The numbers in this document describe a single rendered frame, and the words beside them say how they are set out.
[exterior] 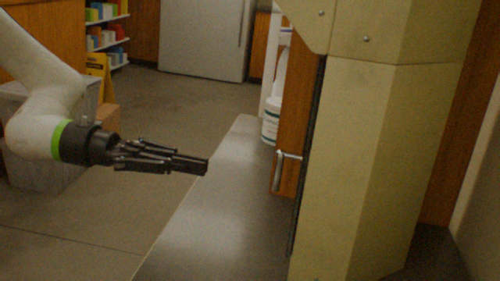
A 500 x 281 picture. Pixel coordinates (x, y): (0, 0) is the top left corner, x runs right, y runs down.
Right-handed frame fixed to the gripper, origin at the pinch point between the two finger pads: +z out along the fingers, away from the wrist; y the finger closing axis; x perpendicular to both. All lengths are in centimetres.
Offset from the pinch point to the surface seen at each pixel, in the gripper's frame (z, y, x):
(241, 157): 2, 52, 21
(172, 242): -2.8, 0.4, 20.3
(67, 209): -112, 135, 118
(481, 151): 66, 36, -1
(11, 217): -136, 116, 118
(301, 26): 18.2, -4.5, -31.0
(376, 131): 33.5, -4.8, -15.6
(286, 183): 18.9, 31.4, 16.7
